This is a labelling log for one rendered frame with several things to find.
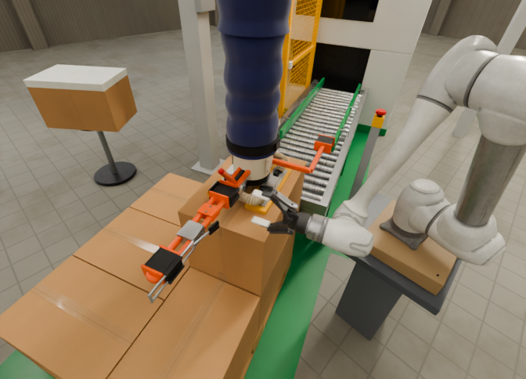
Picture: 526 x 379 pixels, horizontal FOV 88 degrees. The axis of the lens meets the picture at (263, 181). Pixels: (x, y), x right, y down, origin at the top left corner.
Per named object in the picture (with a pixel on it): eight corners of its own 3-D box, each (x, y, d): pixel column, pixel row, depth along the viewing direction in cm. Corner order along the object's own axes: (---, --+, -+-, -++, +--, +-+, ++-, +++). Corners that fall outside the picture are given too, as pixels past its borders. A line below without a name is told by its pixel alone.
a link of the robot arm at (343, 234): (318, 250, 89) (324, 236, 101) (367, 268, 84) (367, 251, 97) (327, 220, 86) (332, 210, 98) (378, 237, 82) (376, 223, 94)
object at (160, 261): (163, 254, 86) (160, 243, 83) (182, 262, 84) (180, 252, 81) (144, 276, 80) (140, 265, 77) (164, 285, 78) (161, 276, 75)
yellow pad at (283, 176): (273, 167, 142) (274, 159, 139) (291, 171, 139) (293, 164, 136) (244, 208, 118) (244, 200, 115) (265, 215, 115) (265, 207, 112)
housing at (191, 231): (189, 228, 95) (188, 218, 92) (207, 234, 93) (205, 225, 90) (177, 242, 90) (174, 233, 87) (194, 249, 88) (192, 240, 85)
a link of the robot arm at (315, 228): (318, 248, 92) (302, 242, 94) (326, 229, 99) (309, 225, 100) (324, 230, 86) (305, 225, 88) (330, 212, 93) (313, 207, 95)
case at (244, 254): (241, 196, 184) (240, 144, 158) (298, 213, 172) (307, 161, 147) (189, 266, 140) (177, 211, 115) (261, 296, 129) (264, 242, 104)
